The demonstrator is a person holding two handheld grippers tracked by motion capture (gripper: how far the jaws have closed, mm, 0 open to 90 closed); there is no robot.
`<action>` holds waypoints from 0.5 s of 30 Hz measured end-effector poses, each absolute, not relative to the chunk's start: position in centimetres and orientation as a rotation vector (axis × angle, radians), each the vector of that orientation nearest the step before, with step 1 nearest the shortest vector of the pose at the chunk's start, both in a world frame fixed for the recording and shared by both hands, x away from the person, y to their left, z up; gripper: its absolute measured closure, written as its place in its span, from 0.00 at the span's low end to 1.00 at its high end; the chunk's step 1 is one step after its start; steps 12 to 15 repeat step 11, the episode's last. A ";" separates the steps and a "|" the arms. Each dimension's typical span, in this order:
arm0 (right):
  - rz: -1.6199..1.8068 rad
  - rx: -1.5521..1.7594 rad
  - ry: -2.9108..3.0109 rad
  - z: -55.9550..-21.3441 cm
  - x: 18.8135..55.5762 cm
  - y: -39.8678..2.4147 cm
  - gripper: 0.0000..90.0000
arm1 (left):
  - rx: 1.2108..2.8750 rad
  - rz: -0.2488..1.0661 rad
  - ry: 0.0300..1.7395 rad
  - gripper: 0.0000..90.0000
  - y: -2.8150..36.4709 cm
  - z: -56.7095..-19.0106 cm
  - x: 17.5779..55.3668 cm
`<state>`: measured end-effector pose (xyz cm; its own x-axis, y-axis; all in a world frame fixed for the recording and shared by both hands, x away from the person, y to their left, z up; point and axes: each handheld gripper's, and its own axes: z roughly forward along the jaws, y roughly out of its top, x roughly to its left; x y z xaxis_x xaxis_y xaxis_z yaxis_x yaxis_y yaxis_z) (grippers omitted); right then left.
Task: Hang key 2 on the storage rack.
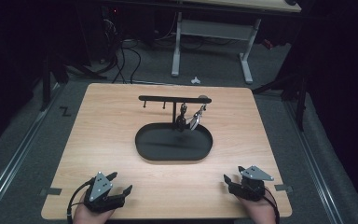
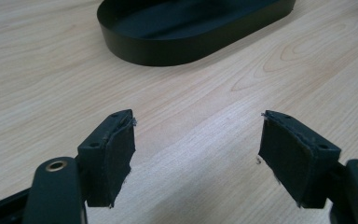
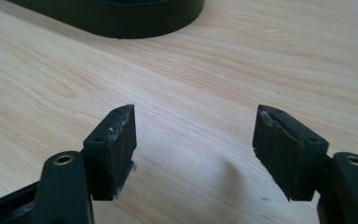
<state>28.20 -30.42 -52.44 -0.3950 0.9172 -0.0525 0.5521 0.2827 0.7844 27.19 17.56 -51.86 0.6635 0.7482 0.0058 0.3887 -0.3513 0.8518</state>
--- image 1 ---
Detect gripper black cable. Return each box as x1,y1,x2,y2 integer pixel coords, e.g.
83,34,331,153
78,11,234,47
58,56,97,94
66,177,95,224
263,186,282,224

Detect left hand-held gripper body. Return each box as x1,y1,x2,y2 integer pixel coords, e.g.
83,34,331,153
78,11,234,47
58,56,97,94
83,171,127,215

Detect white metal-frame desk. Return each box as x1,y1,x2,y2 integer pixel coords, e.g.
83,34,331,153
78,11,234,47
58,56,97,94
170,0,302,85

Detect black floor cables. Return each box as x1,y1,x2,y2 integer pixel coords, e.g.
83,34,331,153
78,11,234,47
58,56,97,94
101,17,143,85

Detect black metal stand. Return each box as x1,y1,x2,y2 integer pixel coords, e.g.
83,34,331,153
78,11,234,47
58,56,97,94
38,46,108,112
252,59,312,133

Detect black strap keychain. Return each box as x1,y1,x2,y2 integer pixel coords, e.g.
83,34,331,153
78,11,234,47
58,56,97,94
175,103,188,131

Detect person's left hand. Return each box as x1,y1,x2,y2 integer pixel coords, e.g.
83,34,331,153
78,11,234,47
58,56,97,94
72,191,117,224

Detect black key rack with tray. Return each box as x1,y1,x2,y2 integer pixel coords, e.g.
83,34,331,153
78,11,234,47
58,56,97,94
134,94,214,162

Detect person's right hand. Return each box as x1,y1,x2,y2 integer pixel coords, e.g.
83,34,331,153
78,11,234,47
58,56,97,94
237,195,278,224

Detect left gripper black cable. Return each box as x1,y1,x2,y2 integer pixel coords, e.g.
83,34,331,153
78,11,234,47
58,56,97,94
66,177,95,224

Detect silver keychain with white tag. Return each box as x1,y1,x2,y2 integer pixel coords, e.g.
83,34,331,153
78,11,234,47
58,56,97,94
189,104,208,132

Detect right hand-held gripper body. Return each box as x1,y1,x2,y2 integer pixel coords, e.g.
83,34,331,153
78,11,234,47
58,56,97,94
227,164,275,203

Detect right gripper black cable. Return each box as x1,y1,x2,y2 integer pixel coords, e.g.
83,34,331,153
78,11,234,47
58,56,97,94
263,186,282,224

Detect black tape floor mark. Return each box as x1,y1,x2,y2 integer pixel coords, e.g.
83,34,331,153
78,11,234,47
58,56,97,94
58,105,73,118

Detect metal floor rail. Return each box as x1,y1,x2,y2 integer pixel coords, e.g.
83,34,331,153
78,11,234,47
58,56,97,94
0,83,63,218
282,98,345,224

